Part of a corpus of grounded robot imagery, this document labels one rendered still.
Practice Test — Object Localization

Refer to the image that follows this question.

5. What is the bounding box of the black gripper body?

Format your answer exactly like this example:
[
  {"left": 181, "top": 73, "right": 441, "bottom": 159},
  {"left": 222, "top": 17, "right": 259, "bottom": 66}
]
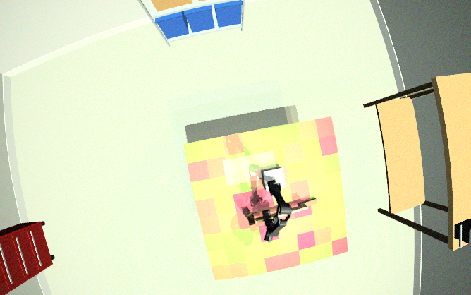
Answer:
[{"left": 262, "top": 209, "right": 273, "bottom": 225}]

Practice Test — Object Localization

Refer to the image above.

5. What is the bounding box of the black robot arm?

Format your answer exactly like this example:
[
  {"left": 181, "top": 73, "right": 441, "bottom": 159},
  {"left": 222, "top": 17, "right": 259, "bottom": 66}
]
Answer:
[{"left": 264, "top": 180, "right": 292, "bottom": 243}]

